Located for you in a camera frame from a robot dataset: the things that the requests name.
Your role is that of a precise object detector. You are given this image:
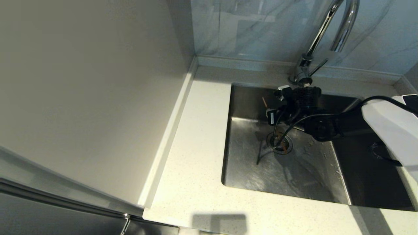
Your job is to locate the brown wooden chopstick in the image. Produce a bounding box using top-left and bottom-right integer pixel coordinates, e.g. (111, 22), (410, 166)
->
(262, 97), (288, 154)

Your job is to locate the chrome faucet lever rod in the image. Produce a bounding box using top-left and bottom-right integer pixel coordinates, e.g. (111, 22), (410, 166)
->
(309, 58), (329, 76)

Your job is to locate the stainless steel sink basin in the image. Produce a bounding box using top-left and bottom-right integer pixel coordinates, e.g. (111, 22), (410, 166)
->
(221, 83), (417, 211)

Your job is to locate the round metal drain strainer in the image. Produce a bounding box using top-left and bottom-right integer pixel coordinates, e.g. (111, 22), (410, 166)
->
(266, 131), (293, 154)

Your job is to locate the chrome gooseneck faucet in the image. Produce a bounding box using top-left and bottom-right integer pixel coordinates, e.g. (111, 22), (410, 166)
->
(287, 0), (360, 87)

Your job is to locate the under-counter cabinet front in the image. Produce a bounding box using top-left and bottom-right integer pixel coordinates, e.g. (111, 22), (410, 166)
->
(126, 218), (179, 235)

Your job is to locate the tall cabinet unit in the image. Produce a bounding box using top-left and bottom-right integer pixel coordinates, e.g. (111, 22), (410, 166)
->
(0, 0), (196, 235)

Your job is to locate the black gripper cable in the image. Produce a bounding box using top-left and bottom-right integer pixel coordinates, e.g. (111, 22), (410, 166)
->
(273, 108), (330, 149)

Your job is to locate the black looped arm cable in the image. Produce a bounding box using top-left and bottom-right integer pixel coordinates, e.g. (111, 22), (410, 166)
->
(370, 142), (403, 167)

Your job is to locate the metal cabinet handle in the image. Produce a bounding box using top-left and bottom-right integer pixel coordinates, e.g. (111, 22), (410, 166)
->
(119, 214), (131, 235)

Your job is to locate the silver cabinet rail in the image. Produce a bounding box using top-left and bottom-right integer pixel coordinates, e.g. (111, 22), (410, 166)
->
(0, 178), (144, 220)

